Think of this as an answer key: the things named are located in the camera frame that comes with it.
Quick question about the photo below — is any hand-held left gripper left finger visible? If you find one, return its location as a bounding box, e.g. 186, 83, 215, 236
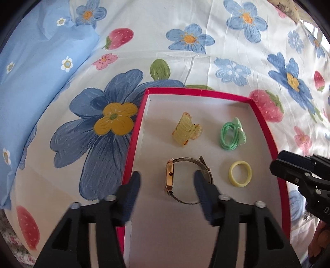
33, 170, 141, 268

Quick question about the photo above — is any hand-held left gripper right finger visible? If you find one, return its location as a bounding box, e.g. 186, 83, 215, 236
194, 170, 302, 268

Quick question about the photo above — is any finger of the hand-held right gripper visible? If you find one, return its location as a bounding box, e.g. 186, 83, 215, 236
278, 151, 314, 170
270, 160, 310, 185

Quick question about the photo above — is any gold wrist watch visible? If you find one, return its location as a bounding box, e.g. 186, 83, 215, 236
164, 156, 214, 205

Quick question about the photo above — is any red cardboard box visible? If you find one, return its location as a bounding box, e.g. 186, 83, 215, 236
115, 88, 291, 268

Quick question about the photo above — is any person's right hand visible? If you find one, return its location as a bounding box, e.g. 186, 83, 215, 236
308, 220, 330, 258

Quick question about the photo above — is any yellow hair claw clip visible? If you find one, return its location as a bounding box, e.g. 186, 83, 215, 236
171, 112, 203, 148

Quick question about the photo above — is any small rose print cloth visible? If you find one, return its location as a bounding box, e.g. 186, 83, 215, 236
0, 208, 35, 267

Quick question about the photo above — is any blue daisy print pillow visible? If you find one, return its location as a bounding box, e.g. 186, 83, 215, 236
0, 0, 100, 210

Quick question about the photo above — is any flower print bed sheet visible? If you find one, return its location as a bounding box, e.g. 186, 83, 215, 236
0, 0, 330, 268

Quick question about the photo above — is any yellow hair ring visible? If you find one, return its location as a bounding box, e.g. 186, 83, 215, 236
228, 160, 252, 186

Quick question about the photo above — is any green hair tie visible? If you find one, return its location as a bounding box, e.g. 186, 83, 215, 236
220, 117, 246, 151

